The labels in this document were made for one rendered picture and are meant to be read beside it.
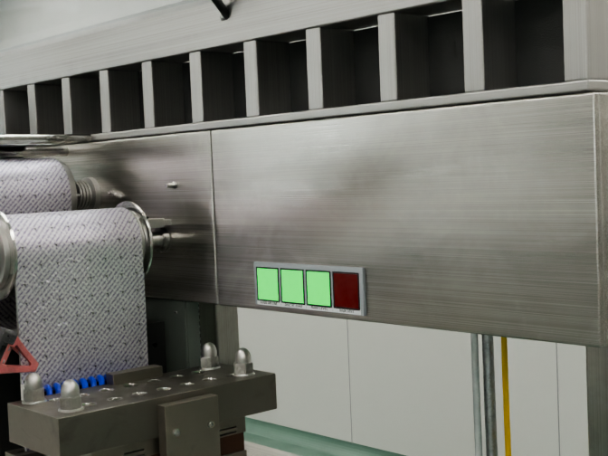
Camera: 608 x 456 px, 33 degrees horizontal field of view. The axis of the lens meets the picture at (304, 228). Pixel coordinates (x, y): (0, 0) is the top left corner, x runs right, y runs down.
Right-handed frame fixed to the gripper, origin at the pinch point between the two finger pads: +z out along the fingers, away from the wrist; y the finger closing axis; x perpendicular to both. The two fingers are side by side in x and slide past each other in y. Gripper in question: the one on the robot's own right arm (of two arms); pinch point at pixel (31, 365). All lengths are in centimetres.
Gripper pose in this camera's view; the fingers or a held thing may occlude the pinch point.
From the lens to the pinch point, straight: 169.8
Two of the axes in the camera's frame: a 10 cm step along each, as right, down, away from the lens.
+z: 6.7, 4.3, 6.0
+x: 3.4, -9.0, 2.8
